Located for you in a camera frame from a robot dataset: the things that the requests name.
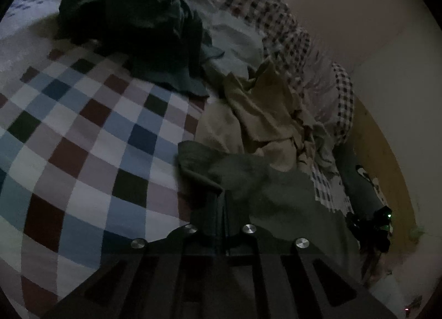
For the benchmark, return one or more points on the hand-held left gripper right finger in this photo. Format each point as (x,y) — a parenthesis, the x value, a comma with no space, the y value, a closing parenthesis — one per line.
(230,226)

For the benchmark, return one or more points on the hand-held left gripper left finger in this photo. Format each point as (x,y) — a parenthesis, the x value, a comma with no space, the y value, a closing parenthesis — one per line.
(212,222)

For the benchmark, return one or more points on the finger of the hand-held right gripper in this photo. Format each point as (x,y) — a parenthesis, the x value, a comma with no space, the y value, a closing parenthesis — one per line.
(354,222)

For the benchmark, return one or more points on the dark green shirt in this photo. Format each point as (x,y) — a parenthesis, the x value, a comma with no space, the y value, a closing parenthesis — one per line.
(276,194)

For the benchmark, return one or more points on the dark teal plush pillow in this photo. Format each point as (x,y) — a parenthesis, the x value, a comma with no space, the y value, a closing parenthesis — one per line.
(359,181)

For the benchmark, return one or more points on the wooden headboard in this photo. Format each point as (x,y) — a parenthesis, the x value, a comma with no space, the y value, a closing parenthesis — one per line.
(386,153)

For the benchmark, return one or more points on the pale grey garment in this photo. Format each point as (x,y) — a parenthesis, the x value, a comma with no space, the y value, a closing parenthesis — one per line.
(323,146)

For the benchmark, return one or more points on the beige shirt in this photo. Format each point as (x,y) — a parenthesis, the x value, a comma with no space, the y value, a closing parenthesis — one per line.
(262,115)

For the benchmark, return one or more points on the large-check bed sheet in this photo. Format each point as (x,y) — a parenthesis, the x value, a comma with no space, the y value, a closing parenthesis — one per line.
(86,150)

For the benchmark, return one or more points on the light grey-green garment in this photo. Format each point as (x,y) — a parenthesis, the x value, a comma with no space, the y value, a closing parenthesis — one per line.
(234,46)

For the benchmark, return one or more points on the small-check quilt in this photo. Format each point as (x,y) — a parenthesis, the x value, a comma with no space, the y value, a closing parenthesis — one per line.
(276,19)

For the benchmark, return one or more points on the dark teal garment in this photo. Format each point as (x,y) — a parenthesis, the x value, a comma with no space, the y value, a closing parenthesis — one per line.
(138,22)

